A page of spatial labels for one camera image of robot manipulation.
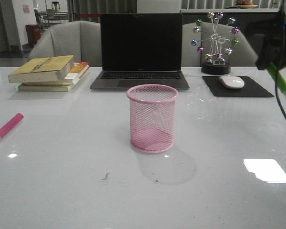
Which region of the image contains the orange middle book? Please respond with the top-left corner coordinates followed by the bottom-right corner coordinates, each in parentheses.
top-left (23, 62), bottom-right (89, 86)

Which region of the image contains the ferris wheel desk ornament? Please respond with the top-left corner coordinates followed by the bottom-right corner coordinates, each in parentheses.
top-left (191, 11), bottom-right (240, 75)

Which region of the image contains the grey armchair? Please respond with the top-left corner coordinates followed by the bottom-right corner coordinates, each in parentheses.
top-left (182, 22), bottom-right (257, 67)
top-left (28, 21), bottom-right (102, 67)

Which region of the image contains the pink mesh pen holder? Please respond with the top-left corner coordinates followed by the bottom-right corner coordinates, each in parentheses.
top-left (126, 84), bottom-right (178, 153)

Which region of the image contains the black mouse pad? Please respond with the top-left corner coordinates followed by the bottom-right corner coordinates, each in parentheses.
top-left (202, 76), bottom-right (274, 98)

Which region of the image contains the grey right armchair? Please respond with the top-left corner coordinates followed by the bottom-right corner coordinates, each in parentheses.
top-left (182, 22), bottom-right (257, 67)

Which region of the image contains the yellow top book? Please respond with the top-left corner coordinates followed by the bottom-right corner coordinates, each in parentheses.
top-left (8, 55), bottom-right (74, 83)

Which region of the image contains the grey laptop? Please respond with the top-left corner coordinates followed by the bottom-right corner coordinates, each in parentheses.
top-left (90, 13), bottom-right (189, 91)

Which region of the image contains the white computer mouse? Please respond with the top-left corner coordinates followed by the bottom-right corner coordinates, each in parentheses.
top-left (219, 75), bottom-right (245, 89)

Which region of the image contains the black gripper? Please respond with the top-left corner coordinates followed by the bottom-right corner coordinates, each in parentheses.
top-left (255, 9), bottom-right (286, 70)

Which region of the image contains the grey left armchair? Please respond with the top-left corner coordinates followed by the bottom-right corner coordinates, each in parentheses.
top-left (28, 21), bottom-right (102, 67)

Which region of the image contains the fruit bowl on counter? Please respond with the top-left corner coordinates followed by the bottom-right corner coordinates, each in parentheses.
top-left (235, 0), bottom-right (257, 9)

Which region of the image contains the pale bottom book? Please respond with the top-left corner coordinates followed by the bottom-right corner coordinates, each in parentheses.
top-left (18, 72), bottom-right (87, 92)

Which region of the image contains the green marker pen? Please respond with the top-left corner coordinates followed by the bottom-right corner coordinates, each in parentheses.
top-left (266, 62), bottom-right (286, 96)

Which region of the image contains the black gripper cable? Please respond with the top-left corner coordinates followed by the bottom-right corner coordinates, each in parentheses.
top-left (274, 0), bottom-right (286, 135)

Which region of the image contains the red trash bin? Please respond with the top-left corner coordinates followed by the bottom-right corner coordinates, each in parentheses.
top-left (25, 24), bottom-right (41, 48)

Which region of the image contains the pink marker pen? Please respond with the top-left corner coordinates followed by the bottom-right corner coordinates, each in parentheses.
top-left (0, 113), bottom-right (24, 140)

